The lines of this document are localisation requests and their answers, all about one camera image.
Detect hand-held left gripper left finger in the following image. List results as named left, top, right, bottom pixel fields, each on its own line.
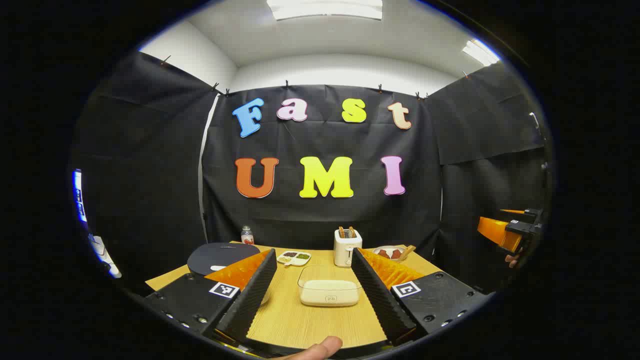
left=145, top=248, right=278, bottom=346

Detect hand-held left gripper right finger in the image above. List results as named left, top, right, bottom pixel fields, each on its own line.
left=351, top=247, right=488, bottom=347

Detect dark lidded silver rice cooker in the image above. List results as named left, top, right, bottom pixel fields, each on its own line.
left=187, top=242, right=273, bottom=306

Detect white round plate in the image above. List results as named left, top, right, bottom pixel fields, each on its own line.
left=372, top=245, right=408, bottom=262

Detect white divided sauce dish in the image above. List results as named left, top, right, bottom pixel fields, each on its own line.
left=276, top=250, right=312, bottom=266

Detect clear plastic food container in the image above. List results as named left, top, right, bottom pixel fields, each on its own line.
left=297, top=265, right=362, bottom=307

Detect white toaster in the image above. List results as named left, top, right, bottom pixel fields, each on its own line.
left=333, top=229, right=363, bottom=267

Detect black backdrop cloth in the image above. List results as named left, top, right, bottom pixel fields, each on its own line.
left=70, top=50, right=551, bottom=296

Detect white side desk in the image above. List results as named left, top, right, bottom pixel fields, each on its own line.
left=90, top=235, right=122, bottom=279

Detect small ceiling light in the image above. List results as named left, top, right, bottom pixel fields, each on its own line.
left=462, top=39, right=501, bottom=67

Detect computer monitor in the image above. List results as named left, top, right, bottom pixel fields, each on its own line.
left=72, top=169, right=88, bottom=223

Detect long ceiling light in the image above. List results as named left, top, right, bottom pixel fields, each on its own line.
left=266, top=0, right=383, bottom=21

